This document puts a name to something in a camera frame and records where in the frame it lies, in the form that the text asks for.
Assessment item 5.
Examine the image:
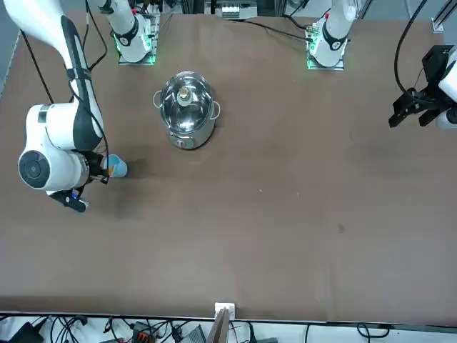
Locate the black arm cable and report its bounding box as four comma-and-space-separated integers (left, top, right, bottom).
19, 0, 110, 169
393, 0, 429, 96

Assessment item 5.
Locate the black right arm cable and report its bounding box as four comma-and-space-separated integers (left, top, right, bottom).
19, 0, 110, 169

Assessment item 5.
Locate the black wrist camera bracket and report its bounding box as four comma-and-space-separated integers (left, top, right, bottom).
47, 188, 90, 214

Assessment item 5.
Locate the camera mount post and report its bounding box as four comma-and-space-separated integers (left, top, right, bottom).
208, 307, 231, 343

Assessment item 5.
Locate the black cable across table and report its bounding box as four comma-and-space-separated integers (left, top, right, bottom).
228, 14, 311, 41

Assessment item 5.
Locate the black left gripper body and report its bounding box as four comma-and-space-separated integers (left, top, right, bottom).
422, 44, 453, 96

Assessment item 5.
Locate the blue plastic cup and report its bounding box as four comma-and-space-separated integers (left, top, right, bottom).
105, 154, 129, 179

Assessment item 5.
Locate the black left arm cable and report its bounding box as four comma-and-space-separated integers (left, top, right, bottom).
393, 0, 429, 96

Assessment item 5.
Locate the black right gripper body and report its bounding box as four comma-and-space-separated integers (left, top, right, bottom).
84, 151, 96, 184

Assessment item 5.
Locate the dark grey power adapter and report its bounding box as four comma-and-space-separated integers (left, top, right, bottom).
185, 325, 207, 343

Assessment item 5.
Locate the black power adapter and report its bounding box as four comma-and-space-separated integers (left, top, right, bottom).
7, 321, 44, 343

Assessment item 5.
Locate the aluminium frame rail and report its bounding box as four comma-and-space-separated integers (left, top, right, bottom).
431, 0, 457, 34

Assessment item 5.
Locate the glass pot lid with knob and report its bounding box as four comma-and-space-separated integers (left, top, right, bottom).
159, 72, 214, 134

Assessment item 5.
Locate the grey power strip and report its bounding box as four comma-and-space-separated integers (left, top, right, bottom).
216, 0, 258, 19

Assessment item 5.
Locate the white post bracket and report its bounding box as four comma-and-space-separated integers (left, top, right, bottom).
214, 302, 237, 319

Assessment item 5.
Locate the stainless steel pot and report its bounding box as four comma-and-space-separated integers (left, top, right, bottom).
153, 71, 221, 151

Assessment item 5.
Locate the black device with red ports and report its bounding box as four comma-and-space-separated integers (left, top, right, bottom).
131, 322, 154, 341

